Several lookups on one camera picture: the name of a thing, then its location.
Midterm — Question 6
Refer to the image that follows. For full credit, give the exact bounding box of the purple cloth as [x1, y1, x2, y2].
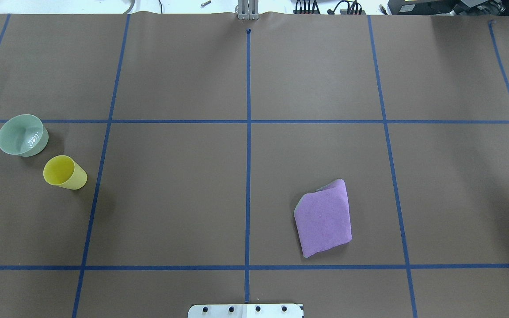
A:
[293, 179, 352, 258]

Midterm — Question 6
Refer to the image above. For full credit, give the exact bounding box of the aluminium frame post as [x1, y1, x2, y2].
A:
[236, 0, 260, 20]

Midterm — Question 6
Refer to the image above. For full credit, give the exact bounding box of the white camera stand base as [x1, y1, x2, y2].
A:
[187, 303, 304, 318]

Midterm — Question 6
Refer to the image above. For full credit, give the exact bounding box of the light green bowl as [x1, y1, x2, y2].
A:
[0, 114, 49, 157]

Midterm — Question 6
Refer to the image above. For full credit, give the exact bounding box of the yellow plastic cup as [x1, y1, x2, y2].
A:
[43, 155, 87, 190]

